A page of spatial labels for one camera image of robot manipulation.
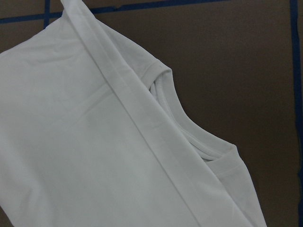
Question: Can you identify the white long-sleeve printed shirt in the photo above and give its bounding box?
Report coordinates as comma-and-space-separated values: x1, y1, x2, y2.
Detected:
0, 0, 266, 227

